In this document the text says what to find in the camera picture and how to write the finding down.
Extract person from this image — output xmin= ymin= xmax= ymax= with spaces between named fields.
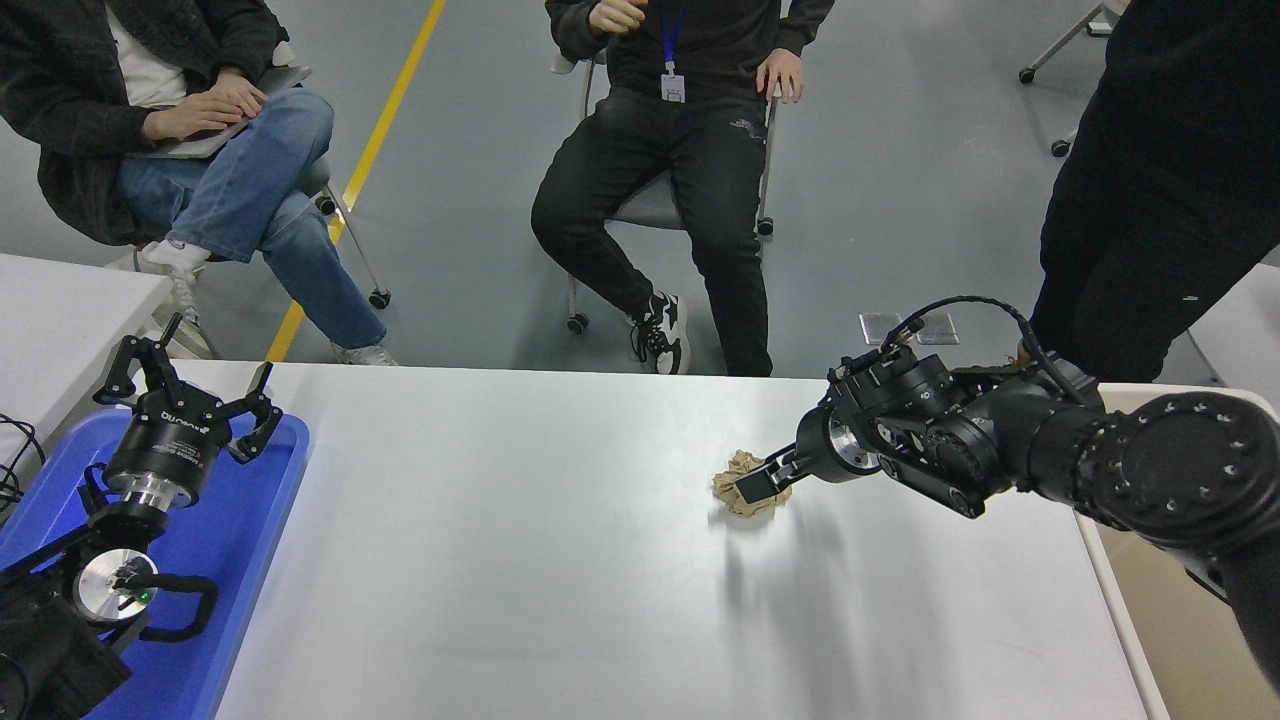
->
xmin=1020 ymin=0 xmax=1280 ymax=386
xmin=0 ymin=0 xmax=399 ymax=367
xmin=530 ymin=0 xmax=836 ymax=378

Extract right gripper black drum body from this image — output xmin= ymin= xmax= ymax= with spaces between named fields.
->
xmin=796 ymin=405 xmax=863 ymax=485

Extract tan paper ball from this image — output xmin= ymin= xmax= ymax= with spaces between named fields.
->
xmin=712 ymin=450 xmax=793 ymax=518

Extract large pale plastic bin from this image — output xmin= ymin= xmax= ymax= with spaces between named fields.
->
xmin=1075 ymin=383 xmax=1280 ymax=720

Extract grey chair with casters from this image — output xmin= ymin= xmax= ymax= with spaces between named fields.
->
xmin=272 ymin=42 xmax=393 ymax=310

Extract grey chair white armrests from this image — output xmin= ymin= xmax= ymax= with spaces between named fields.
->
xmin=552 ymin=50 xmax=781 ymax=336

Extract person's left hand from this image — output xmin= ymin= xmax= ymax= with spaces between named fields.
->
xmin=200 ymin=72 xmax=269 ymax=121
xmin=757 ymin=50 xmax=806 ymax=104

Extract badge on blue lanyard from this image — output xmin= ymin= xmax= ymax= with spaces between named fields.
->
xmin=660 ymin=0 xmax=689 ymax=104

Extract blue plastic tray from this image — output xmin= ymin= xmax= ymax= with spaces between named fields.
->
xmin=0 ymin=408 xmax=310 ymax=720

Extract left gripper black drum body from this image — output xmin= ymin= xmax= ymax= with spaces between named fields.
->
xmin=105 ymin=390 xmax=234 ymax=496

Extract white-framed wheeled chair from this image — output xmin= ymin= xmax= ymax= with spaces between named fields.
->
xmin=1020 ymin=0 xmax=1126 ymax=158

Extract thin black cable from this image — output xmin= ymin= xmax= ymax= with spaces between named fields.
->
xmin=0 ymin=414 xmax=47 ymax=523

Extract person's right hand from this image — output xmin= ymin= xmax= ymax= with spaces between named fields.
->
xmin=140 ymin=92 xmax=246 ymax=144
xmin=588 ymin=0 xmax=649 ymax=37

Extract grey laptop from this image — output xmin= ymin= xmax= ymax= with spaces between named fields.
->
xmin=140 ymin=68 xmax=313 ymax=163

